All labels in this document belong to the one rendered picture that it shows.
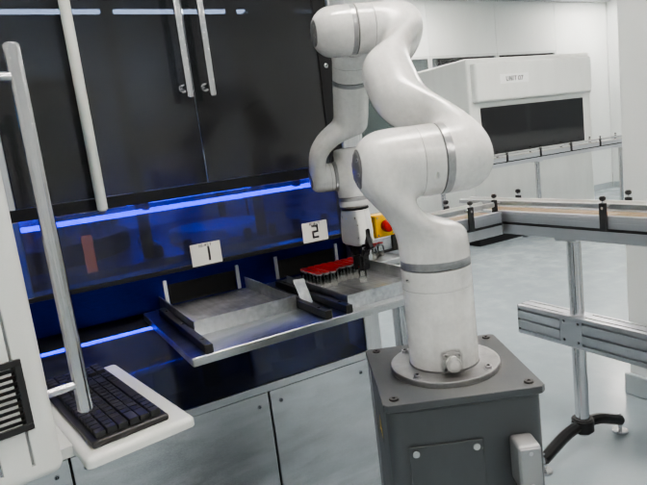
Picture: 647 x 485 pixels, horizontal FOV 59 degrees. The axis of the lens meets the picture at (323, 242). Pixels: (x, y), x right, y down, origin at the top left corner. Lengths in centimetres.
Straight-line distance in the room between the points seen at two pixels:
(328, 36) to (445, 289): 56
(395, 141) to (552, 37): 889
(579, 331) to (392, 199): 148
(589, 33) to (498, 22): 196
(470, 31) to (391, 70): 753
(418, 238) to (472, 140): 18
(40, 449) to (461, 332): 70
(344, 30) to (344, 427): 123
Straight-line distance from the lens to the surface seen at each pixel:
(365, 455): 203
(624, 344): 222
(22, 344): 102
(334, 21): 122
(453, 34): 840
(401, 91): 105
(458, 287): 97
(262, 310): 140
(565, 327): 233
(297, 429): 185
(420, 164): 92
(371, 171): 91
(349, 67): 141
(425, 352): 101
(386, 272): 168
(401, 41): 116
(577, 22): 1025
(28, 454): 107
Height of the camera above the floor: 127
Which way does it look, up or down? 9 degrees down
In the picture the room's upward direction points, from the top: 7 degrees counter-clockwise
